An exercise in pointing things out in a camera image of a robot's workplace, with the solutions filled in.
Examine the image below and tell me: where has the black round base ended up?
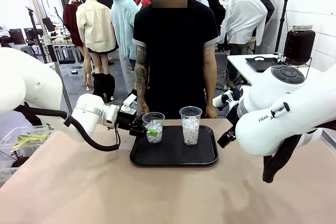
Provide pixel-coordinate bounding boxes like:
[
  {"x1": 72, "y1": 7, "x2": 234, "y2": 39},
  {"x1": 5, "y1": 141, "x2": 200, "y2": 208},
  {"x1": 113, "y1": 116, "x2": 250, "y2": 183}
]
[{"x1": 10, "y1": 155, "x2": 31, "y2": 168}]

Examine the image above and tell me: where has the small black tray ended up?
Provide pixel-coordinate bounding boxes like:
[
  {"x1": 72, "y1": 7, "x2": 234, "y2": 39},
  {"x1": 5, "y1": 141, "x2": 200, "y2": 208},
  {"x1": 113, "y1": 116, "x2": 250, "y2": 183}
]
[{"x1": 245, "y1": 56, "x2": 279, "y2": 73}]

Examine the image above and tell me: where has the glass drink dispenser jar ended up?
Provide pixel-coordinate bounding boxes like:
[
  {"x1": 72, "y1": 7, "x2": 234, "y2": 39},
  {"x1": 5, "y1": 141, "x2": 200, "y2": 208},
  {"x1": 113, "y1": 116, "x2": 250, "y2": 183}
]
[{"x1": 277, "y1": 24, "x2": 316, "y2": 65}]

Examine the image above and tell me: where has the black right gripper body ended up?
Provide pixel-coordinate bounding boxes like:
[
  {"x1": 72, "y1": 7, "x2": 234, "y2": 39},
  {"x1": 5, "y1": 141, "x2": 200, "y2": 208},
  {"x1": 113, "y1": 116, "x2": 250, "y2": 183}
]
[{"x1": 225, "y1": 103, "x2": 240, "y2": 134}]

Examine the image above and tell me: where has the grey stool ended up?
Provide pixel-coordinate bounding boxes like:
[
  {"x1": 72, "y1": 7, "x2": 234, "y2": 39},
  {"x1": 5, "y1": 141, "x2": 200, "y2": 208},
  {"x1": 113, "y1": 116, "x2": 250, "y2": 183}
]
[{"x1": 20, "y1": 46, "x2": 37, "y2": 57}]

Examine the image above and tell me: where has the mannequin in light blue fleece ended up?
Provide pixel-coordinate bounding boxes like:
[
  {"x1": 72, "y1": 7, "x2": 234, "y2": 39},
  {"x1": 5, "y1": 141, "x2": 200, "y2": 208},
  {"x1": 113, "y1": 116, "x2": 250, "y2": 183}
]
[{"x1": 110, "y1": 0, "x2": 141, "y2": 92}]

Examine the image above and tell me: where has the person's right hand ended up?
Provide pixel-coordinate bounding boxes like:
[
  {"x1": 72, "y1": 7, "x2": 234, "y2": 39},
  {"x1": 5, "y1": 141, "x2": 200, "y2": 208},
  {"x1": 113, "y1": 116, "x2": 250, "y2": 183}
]
[{"x1": 136, "y1": 104, "x2": 150, "y2": 117}]

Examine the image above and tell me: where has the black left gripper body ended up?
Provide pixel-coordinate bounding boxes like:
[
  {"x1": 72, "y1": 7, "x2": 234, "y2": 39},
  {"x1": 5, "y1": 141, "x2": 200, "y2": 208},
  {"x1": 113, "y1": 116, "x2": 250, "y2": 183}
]
[{"x1": 117, "y1": 108, "x2": 144, "y2": 132}]

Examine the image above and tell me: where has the short clear plastic cup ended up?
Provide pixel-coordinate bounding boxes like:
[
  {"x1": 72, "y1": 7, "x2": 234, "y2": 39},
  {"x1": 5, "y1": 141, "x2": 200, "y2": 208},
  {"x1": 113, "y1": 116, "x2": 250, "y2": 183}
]
[{"x1": 142, "y1": 112, "x2": 165, "y2": 144}]

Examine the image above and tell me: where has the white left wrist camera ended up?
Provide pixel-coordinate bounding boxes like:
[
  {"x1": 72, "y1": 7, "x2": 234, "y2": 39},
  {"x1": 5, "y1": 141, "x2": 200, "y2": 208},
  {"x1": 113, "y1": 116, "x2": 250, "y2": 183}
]
[{"x1": 119, "y1": 94, "x2": 138, "y2": 113}]

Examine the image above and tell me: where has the mannequin in black white jacket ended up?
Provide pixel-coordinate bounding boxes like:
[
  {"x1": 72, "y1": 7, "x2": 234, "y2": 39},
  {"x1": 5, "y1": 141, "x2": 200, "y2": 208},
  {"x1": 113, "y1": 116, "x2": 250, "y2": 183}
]
[{"x1": 249, "y1": 0, "x2": 276, "y2": 38}]

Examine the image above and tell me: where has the black tripod stand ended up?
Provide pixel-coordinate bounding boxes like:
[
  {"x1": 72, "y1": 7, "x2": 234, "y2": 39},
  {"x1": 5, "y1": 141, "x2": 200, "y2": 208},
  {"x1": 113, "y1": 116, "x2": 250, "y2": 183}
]
[{"x1": 274, "y1": 0, "x2": 291, "y2": 54}]

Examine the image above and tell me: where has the dark right arm cable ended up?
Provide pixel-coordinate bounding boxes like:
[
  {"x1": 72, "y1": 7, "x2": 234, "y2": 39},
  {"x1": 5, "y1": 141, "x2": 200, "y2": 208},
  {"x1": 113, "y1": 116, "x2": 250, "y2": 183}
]
[{"x1": 262, "y1": 133, "x2": 305, "y2": 184}]

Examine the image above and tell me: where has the black light stand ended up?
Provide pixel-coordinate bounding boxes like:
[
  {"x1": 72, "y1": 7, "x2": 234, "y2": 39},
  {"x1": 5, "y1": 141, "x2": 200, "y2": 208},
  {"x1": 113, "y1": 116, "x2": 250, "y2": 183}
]
[{"x1": 25, "y1": 6, "x2": 44, "y2": 63}]

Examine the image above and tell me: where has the person's tattooed right forearm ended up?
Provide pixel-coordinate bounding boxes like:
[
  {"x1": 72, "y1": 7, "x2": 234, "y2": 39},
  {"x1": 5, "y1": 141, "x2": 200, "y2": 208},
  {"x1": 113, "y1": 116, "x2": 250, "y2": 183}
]
[{"x1": 133, "y1": 62, "x2": 151, "y2": 109}]

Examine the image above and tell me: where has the tall clear plastic cup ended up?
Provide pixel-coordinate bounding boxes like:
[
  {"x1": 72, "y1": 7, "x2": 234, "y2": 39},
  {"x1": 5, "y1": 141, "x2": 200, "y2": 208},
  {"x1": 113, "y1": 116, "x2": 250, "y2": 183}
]
[{"x1": 178, "y1": 106, "x2": 203, "y2": 146}]

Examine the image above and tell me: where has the large black serving tray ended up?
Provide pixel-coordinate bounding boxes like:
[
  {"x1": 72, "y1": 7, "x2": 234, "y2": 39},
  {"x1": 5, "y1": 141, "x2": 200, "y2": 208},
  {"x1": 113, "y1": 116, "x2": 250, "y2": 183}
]
[{"x1": 129, "y1": 125, "x2": 219, "y2": 167}]

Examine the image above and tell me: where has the person in black t-shirt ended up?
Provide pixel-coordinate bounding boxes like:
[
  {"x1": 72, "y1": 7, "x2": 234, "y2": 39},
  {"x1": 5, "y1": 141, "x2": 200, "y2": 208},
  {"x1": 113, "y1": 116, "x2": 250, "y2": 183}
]
[{"x1": 132, "y1": 0, "x2": 220, "y2": 120}]

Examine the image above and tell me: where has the mannequin in cream jacket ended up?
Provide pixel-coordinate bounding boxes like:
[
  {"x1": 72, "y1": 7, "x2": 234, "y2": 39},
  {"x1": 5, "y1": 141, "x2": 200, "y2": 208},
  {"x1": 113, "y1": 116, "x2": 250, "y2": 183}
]
[{"x1": 76, "y1": 0, "x2": 118, "y2": 102}]

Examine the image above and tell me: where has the mannequin in black coat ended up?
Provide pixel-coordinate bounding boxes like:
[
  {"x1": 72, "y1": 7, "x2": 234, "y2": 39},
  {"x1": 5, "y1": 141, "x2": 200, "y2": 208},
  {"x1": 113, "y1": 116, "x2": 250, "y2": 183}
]
[{"x1": 199, "y1": 0, "x2": 227, "y2": 51}]

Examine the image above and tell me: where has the person's left hand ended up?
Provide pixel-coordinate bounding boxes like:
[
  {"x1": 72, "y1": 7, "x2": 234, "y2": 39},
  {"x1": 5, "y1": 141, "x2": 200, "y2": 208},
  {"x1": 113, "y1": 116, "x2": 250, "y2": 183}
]
[{"x1": 204, "y1": 104, "x2": 218, "y2": 119}]

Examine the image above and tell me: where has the mannequin in maroon top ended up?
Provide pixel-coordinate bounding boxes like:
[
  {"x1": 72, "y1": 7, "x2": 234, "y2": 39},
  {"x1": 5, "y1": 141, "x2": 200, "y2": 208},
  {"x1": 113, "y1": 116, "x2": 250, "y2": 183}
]
[{"x1": 62, "y1": 0, "x2": 85, "y2": 88}]

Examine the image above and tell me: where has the black wire dispenser stand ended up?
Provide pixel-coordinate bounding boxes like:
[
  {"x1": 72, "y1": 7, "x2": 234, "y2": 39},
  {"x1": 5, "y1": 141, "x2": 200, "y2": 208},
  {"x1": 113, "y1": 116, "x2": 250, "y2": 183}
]
[{"x1": 277, "y1": 56, "x2": 313, "y2": 78}]

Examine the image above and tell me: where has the yellow green paper strip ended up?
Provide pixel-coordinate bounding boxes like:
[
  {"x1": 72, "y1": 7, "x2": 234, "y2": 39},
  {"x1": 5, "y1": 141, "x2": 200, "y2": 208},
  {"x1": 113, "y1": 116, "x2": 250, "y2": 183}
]
[{"x1": 12, "y1": 132, "x2": 49, "y2": 149}]

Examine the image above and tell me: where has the person's left forearm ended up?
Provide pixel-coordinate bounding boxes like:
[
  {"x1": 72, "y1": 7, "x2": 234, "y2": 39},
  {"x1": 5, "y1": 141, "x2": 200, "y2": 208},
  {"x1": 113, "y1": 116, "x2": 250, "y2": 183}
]
[{"x1": 204, "y1": 62, "x2": 217, "y2": 107}]

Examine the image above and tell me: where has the black post with silver cap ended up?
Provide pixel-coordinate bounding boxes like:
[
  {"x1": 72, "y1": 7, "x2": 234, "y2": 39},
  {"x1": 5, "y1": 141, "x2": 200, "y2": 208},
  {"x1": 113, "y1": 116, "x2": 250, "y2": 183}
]
[{"x1": 43, "y1": 35, "x2": 57, "y2": 63}]

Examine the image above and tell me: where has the clear plastic storage bin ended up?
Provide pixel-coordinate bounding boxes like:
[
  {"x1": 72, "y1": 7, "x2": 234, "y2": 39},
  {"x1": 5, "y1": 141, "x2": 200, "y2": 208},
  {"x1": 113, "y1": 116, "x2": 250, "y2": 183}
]
[{"x1": 0, "y1": 125, "x2": 57, "y2": 183}]

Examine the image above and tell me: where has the mannequin in white shirt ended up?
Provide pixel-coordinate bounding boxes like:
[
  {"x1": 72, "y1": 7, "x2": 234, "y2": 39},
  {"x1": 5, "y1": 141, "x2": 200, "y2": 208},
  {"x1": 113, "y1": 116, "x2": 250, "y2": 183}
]
[{"x1": 219, "y1": 0, "x2": 268, "y2": 54}]

